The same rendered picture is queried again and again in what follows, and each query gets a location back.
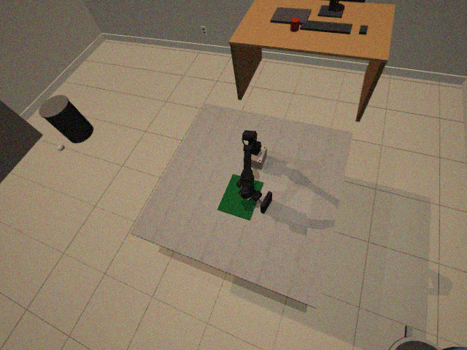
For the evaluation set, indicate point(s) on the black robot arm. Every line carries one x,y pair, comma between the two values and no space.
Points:
254,148

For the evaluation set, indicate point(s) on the green circuit board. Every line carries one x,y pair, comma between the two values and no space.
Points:
233,203

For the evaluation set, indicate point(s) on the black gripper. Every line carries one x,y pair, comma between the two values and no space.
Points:
254,194

